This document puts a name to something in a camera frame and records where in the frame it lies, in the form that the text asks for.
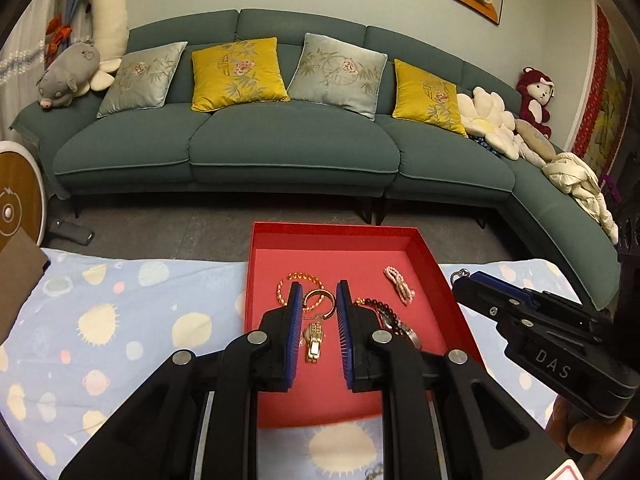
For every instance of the white round appliance wooden disc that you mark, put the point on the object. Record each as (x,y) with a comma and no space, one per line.
(15,195)

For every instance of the green sofa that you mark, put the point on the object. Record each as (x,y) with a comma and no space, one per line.
(295,155)

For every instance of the purple object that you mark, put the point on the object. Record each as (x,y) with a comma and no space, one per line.
(611,187)

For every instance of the silver watch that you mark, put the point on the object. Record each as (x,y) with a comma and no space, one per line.
(407,332)

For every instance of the red wall hanging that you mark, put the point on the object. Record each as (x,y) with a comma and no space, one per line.
(607,100)

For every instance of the grey floral cushion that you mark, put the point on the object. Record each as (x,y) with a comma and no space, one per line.
(142,80)
(335,75)

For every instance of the red white paper card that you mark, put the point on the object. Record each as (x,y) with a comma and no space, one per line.
(565,472)

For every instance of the red monkey plush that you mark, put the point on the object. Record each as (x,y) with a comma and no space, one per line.
(537,100)

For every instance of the black speaker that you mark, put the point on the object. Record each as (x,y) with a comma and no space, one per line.
(627,230)

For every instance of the white flower cushion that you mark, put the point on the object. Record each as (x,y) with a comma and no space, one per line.
(487,120)

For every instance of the yellow floral cushion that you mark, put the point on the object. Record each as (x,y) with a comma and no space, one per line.
(240,72)
(427,92)

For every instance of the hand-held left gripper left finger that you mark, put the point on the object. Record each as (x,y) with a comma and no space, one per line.
(294,320)

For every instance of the dark grey floor device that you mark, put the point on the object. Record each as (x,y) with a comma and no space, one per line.
(75,232)

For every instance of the gold bangle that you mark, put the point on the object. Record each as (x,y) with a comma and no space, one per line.
(327,294)

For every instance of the red cardboard box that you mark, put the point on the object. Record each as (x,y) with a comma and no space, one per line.
(320,410)

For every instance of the grey pig plush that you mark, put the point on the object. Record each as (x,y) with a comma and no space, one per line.
(65,75)

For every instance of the beige round plush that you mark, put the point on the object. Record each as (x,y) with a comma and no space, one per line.
(537,140)

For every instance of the white curtain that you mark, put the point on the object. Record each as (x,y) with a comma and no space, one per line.
(20,45)

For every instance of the brown cardboard sheet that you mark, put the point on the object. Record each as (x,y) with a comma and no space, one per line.
(20,280)

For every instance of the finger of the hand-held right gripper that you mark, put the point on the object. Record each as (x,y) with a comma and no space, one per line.
(505,287)
(480,302)

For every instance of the cream crumpled blanket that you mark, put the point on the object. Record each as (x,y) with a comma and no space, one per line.
(580,185)

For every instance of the red curtain ornament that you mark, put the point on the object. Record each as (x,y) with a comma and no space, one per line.
(57,35)

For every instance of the person's right hand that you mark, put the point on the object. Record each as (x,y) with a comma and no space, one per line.
(585,432)

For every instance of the light blue printed tablecloth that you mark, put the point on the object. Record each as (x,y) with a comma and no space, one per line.
(125,310)

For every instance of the gold watch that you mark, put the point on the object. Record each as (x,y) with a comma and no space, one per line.
(314,342)

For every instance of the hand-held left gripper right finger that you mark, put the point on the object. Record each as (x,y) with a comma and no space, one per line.
(345,325)

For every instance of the white llama plush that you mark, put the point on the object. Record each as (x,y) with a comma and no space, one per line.
(107,15)

